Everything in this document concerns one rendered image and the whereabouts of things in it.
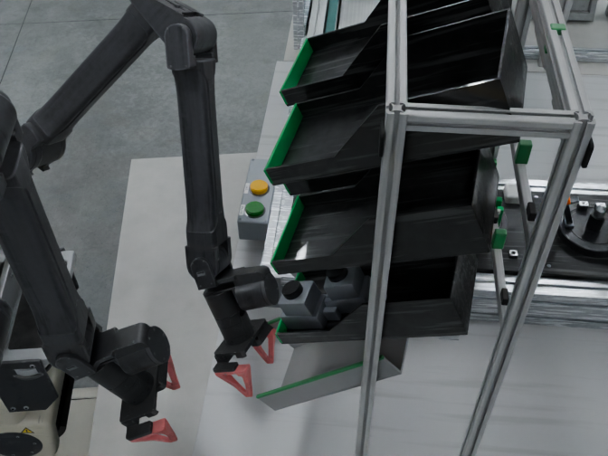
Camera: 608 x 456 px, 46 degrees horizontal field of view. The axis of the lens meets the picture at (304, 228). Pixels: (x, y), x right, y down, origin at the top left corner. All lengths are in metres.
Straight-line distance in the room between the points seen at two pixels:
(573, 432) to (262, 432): 0.57
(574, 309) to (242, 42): 2.78
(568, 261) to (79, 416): 1.36
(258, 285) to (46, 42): 3.10
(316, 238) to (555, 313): 0.71
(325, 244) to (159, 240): 0.80
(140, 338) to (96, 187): 2.14
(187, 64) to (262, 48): 2.74
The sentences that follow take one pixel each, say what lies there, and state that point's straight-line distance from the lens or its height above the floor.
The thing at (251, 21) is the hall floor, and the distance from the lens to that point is 4.11.
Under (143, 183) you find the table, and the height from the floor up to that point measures 0.86.
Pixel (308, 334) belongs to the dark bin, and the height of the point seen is 1.23.
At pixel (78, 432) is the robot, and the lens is 2.11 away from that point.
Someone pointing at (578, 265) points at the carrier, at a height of 0.97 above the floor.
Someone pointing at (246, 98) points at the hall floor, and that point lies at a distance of 3.51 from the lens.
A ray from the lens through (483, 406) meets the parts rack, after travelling 1.08.
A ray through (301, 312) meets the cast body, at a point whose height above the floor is 1.25.
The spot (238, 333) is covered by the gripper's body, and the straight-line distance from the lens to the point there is 1.28.
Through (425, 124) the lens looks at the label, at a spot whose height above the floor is 1.65.
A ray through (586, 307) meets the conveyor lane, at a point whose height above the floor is 0.93.
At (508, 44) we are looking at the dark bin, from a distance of 0.74.
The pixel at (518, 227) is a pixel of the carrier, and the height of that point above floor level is 0.97.
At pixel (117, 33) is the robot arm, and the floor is 1.45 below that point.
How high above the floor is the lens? 2.07
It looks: 47 degrees down
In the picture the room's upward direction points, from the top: 1 degrees counter-clockwise
